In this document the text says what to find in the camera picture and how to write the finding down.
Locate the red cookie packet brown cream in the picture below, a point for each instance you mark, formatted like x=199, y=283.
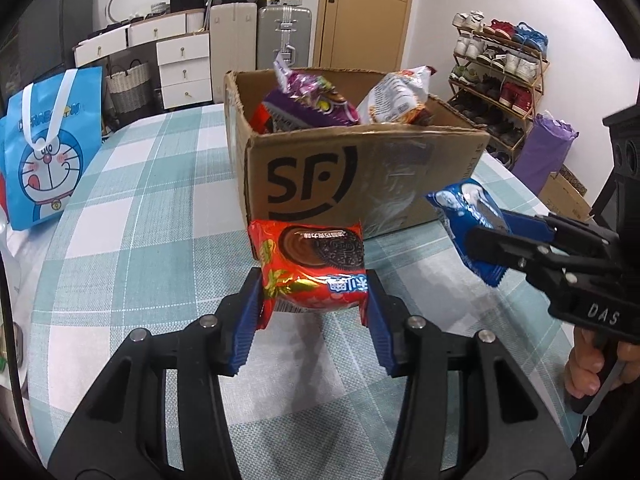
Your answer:
x=305, y=270

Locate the shoe rack with shoes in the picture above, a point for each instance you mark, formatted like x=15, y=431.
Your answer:
x=525, y=65

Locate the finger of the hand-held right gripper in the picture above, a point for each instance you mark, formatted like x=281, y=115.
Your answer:
x=530, y=227
x=510, y=252

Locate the wooden door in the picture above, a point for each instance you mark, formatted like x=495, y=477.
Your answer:
x=370, y=10

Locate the silver suitcase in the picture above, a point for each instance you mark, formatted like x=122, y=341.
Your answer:
x=292, y=25

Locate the white red noodle snack bag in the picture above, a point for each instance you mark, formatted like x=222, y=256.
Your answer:
x=395, y=95

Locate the small brown cardboard carton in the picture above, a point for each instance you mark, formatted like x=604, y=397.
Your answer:
x=565, y=197

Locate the blue cookie packet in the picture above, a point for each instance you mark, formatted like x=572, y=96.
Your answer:
x=465, y=205

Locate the cream suitcase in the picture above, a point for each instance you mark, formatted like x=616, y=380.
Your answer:
x=232, y=45

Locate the grey refrigerator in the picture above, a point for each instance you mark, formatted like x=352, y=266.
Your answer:
x=55, y=20

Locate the brown cardboard box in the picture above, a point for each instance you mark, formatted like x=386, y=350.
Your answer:
x=400, y=170

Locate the white drawer cabinet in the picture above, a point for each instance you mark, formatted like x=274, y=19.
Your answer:
x=182, y=50

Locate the woven basket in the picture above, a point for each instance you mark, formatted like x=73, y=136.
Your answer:
x=130, y=85

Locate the person's right hand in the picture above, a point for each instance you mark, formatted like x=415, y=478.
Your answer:
x=582, y=365

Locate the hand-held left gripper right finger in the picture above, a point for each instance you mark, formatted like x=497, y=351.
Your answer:
x=387, y=340

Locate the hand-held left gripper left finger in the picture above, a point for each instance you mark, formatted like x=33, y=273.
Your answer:
x=245, y=330

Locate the blue cartoon tote bag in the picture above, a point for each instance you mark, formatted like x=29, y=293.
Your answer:
x=45, y=170

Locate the wooden shoe rack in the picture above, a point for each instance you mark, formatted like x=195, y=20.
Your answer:
x=542, y=72

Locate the teal checked tablecloth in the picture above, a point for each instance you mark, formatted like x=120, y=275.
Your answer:
x=150, y=210

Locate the purple wrapped roll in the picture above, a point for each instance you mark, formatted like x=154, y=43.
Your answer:
x=542, y=155

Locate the purple flower print snack packet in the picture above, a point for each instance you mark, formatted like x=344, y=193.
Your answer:
x=310, y=95

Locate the black storage box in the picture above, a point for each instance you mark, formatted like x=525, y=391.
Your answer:
x=187, y=0

